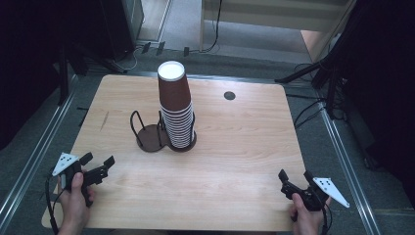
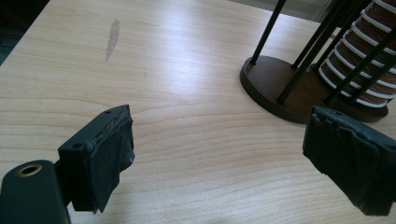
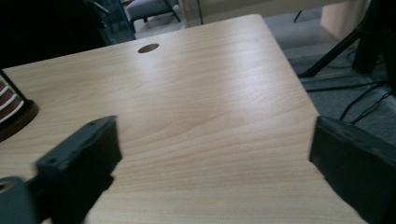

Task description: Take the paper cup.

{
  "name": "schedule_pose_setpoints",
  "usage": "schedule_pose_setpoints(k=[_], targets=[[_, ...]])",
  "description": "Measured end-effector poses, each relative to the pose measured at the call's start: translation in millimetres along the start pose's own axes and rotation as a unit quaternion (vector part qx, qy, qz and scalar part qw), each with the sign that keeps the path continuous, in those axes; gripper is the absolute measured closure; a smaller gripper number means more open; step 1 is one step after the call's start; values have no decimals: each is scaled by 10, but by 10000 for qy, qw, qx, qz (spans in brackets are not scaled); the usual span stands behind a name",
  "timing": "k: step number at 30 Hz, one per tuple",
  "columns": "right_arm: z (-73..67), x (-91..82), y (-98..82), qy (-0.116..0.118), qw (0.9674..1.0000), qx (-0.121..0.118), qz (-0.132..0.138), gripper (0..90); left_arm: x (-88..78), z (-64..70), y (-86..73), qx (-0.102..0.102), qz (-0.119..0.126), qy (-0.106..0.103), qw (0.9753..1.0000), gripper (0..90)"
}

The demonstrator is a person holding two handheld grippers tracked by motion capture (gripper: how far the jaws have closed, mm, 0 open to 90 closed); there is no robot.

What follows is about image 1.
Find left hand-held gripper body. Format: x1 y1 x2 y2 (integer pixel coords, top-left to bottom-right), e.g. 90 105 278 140
52 152 110 208

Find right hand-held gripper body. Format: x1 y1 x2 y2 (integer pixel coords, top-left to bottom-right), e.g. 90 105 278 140
281 176 350 212

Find black wire cup holder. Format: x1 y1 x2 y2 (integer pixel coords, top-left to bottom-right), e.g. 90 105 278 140
129 110 198 154

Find stack of brown paper cups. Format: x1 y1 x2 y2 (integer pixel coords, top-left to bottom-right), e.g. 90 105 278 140
157 60 197 150

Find person's right hand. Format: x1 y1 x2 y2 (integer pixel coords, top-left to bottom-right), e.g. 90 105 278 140
289 193 333 235

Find person's left hand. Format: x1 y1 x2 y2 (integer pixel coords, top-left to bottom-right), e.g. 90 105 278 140
57 171 96 235

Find black metal stand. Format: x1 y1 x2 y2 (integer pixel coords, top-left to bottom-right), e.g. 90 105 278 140
58 43 125 106
274 55 348 120

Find dark cabinet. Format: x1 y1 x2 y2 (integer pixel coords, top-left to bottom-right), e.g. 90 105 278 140
99 0 145 62

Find aluminium floor rail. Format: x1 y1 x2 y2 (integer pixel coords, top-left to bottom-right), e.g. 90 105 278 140
0 73 78 226
318 101 382 235

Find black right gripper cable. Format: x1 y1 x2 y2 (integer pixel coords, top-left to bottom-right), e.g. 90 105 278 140
320 203 334 235

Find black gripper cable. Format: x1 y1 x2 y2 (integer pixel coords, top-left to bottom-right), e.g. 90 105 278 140
320 203 334 235
44 175 62 235

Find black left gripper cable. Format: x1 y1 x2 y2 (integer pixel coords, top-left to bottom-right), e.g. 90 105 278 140
44 175 62 235

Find black floor cables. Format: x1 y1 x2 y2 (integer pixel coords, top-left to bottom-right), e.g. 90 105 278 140
285 63 344 129

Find white floor cable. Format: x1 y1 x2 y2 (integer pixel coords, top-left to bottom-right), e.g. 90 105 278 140
112 44 145 74

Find black hanging cable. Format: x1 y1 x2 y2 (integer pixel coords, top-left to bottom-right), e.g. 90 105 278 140
189 0 223 54

